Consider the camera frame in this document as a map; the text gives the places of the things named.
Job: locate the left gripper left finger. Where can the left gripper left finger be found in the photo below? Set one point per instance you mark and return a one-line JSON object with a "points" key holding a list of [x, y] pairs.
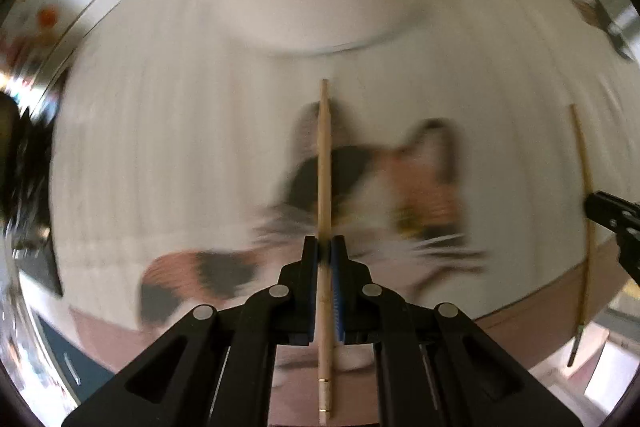
{"points": [[296, 311]]}

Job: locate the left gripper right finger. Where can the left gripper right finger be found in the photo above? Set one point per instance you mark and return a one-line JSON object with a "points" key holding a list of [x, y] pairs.
{"points": [[348, 279]]}

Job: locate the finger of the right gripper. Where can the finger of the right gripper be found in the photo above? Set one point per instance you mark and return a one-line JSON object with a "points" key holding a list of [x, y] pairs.
{"points": [[612, 212]]}

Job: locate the wooden chopstick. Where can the wooden chopstick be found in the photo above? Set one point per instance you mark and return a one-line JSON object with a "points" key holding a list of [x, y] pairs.
{"points": [[325, 326], [587, 228]]}

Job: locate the striped cat table mat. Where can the striped cat table mat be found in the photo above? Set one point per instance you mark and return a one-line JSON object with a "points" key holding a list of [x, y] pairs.
{"points": [[184, 165]]}

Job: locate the black smartphone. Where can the black smartphone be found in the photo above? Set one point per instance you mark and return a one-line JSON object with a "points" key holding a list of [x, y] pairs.
{"points": [[594, 13]]}

